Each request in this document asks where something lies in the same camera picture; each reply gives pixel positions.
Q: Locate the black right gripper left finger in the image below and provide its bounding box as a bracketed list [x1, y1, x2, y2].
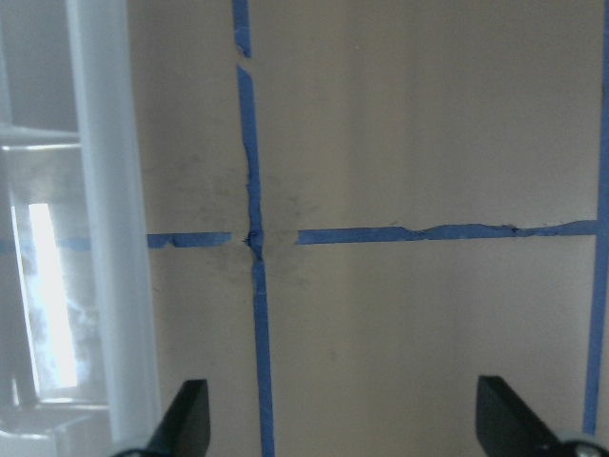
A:
[102, 378, 210, 456]

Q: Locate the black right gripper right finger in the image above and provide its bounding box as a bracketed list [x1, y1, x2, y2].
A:
[476, 375, 608, 457]

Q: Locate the clear ribbed box lid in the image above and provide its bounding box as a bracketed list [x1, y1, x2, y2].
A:
[1, 1, 161, 456]

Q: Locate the brown paper table cover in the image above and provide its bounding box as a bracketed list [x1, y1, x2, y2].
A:
[128, 1, 608, 456]

